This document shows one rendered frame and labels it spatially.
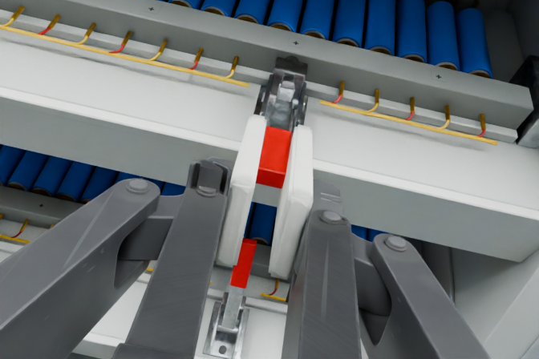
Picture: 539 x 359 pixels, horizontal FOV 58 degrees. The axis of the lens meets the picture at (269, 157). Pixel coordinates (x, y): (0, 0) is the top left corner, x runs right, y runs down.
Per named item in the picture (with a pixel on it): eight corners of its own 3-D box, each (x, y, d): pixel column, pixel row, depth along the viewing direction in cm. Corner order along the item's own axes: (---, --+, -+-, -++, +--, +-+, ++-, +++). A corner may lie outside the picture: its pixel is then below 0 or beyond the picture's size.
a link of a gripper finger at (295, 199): (289, 194, 14) (314, 199, 14) (295, 123, 21) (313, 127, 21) (266, 277, 15) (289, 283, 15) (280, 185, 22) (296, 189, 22)
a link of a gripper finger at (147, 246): (208, 279, 13) (101, 256, 13) (230, 197, 18) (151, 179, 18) (217, 232, 13) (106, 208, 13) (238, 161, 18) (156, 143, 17)
